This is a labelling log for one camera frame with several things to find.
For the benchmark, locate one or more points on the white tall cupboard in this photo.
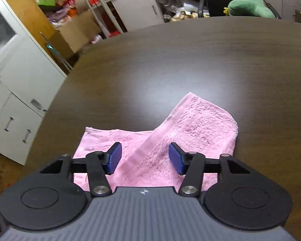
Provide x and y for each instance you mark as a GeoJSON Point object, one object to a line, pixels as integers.
{"type": "Point", "coordinates": [29, 81]}

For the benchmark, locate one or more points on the green cushion on chair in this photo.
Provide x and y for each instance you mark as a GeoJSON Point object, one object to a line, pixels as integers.
{"type": "Point", "coordinates": [252, 8]}

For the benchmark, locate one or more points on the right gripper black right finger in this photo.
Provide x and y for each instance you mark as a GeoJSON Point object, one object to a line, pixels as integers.
{"type": "Point", "coordinates": [193, 166]}

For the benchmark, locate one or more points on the pink terry towel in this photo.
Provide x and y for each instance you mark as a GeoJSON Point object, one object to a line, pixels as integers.
{"type": "Point", "coordinates": [194, 124]}

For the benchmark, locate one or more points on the cardboard box on floor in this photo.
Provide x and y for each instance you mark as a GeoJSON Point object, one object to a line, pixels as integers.
{"type": "Point", "coordinates": [80, 30]}

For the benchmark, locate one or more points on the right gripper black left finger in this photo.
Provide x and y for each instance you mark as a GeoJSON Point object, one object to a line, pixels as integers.
{"type": "Point", "coordinates": [96, 165]}

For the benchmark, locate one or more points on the white low cabinet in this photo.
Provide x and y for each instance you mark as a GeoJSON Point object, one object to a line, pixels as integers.
{"type": "Point", "coordinates": [165, 2]}

